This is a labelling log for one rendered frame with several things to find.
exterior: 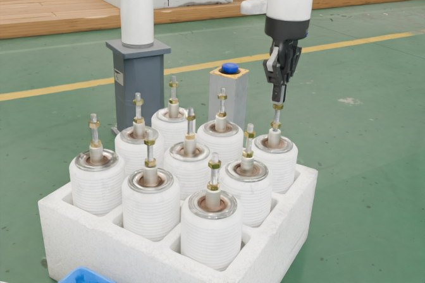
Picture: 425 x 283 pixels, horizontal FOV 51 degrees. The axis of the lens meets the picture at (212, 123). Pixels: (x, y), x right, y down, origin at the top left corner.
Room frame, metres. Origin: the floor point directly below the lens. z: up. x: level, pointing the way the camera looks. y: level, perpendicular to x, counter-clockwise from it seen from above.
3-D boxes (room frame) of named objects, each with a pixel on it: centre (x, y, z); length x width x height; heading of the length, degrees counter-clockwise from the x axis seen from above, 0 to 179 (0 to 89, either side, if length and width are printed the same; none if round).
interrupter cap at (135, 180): (0.62, 0.10, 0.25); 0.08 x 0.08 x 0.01
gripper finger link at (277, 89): (0.75, -0.11, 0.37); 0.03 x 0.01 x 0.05; 151
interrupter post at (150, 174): (0.62, 0.10, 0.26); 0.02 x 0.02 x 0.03
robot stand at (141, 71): (1.26, 0.23, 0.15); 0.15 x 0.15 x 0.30; 33
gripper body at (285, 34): (0.77, -0.12, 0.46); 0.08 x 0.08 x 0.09
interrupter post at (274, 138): (0.77, -0.12, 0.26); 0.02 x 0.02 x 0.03
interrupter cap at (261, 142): (0.77, -0.12, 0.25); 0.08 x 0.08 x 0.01
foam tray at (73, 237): (0.72, 0.04, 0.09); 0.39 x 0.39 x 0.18; 61
